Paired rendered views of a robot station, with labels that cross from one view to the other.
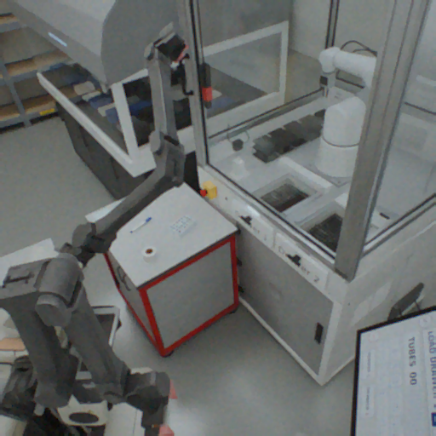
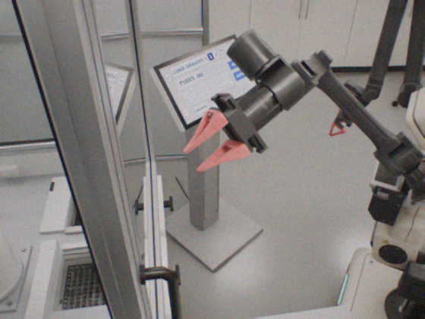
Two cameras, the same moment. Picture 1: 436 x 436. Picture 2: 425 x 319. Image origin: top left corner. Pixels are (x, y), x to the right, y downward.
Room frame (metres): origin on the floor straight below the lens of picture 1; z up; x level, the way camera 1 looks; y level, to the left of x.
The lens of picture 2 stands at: (1.93, 0.28, 1.99)
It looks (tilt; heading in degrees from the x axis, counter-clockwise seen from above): 39 degrees down; 204
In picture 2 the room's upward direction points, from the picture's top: straight up
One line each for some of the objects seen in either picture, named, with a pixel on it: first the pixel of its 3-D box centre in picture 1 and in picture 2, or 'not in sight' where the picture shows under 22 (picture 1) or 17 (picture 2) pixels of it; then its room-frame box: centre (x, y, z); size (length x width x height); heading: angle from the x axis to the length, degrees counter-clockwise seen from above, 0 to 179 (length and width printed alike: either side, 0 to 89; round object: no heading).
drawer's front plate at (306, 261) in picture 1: (300, 261); (162, 210); (1.05, -0.33, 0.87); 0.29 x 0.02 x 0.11; 32
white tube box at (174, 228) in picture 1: (182, 226); not in sight; (1.43, 0.19, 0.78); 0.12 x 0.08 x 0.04; 137
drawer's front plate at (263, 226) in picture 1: (251, 221); (166, 282); (1.32, -0.16, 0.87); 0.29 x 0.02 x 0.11; 32
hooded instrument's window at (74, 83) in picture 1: (139, 54); not in sight; (2.95, 0.47, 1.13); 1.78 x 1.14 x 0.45; 32
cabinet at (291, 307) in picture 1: (320, 248); not in sight; (1.53, -0.59, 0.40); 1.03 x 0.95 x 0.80; 32
